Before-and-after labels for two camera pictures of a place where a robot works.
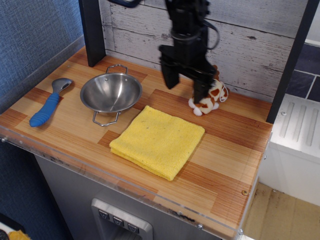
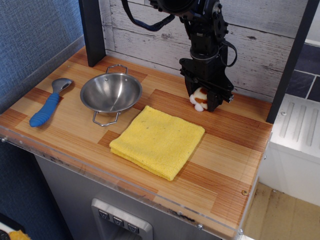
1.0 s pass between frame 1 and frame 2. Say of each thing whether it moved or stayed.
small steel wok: stayed
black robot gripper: moved
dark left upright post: stayed
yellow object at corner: stayed
